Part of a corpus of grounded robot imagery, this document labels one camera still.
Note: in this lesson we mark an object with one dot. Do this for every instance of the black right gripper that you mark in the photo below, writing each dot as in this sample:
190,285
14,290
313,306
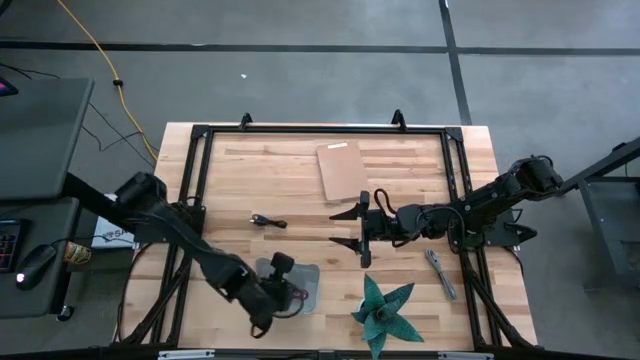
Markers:
365,250

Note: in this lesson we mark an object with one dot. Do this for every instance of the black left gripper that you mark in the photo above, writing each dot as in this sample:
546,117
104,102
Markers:
277,295

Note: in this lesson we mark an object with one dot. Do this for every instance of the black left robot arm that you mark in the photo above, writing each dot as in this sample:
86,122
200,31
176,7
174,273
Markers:
175,225

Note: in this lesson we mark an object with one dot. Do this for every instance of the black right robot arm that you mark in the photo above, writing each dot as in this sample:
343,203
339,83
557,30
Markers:
490,197

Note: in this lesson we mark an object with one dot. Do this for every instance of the grey plastic bin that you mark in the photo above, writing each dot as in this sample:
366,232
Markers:
307,277

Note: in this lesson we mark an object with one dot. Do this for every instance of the brown kraft notebook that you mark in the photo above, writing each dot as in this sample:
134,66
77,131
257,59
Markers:
342,170

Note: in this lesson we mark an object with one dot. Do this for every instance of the white plant pot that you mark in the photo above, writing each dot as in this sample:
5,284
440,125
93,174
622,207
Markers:
361,304

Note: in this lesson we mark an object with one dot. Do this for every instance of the green snake plant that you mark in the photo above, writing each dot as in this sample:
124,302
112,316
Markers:
385,315

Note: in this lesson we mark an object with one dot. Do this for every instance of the white printed sign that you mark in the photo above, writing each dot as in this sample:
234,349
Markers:
107,235

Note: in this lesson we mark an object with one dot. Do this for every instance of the brown printed can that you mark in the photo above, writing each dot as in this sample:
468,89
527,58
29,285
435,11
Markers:
77,253

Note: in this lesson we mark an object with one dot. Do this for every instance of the dark desk top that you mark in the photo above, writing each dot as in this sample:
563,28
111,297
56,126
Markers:
40,300

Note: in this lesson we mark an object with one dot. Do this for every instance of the black computer mouse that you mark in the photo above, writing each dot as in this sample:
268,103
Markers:
35,265

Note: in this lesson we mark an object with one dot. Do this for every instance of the black metal stand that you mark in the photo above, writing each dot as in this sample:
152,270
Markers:
605,200

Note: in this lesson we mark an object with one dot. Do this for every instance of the backlit black keyboard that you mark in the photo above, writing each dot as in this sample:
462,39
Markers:
9,245

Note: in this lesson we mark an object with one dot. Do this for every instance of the grey desk top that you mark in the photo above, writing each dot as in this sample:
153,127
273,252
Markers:
40,140

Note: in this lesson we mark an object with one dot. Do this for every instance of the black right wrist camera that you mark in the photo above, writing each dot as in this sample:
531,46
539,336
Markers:
384,222

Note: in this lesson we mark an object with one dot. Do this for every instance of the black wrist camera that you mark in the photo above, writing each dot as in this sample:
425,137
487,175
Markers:
384,222
283,262

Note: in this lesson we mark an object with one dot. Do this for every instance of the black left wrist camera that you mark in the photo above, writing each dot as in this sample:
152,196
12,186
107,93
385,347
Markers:
283,262

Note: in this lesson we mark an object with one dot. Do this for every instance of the silver metal bracket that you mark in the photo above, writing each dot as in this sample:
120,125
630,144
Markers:
186,355
465,356

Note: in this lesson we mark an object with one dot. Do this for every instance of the black aluminium table frame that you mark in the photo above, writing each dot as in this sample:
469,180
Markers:
452,165

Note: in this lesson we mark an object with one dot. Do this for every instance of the black frame bracket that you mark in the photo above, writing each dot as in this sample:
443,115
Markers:
398,120
245,121

